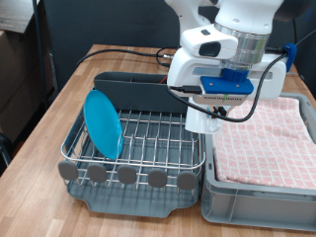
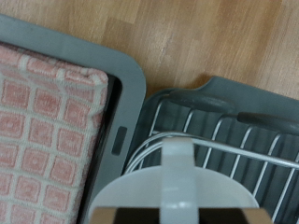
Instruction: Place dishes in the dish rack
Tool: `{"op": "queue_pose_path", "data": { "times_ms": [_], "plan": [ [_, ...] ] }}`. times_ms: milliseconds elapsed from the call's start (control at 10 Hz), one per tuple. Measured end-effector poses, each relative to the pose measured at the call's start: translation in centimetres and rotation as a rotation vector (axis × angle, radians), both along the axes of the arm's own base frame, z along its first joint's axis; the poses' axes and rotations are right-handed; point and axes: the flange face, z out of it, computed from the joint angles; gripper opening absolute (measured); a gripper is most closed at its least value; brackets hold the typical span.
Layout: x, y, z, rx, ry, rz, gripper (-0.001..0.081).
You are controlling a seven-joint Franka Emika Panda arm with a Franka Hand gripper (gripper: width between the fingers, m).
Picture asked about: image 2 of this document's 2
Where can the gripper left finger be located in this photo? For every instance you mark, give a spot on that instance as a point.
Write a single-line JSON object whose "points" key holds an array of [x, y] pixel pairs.
{"points": [[134, 216]]}

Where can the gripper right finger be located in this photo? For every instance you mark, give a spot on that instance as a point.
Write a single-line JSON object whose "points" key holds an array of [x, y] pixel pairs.
{"points": [[224, 216]]}

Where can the white translucent plastic mug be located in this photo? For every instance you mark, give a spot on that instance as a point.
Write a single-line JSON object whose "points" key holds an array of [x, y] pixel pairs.
{"points": [[177, 174]]}

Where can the grey dish drying rack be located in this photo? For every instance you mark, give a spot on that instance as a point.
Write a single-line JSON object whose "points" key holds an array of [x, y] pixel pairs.
{"points": [[249, 96]]}

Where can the grey plastic crate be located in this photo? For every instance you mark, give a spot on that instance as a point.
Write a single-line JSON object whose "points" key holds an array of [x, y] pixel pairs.
{"points": [[124, 93]]}

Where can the pink checked cloth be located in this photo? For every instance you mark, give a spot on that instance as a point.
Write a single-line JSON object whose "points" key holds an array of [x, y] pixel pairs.
{"points": [[43, 130]]}

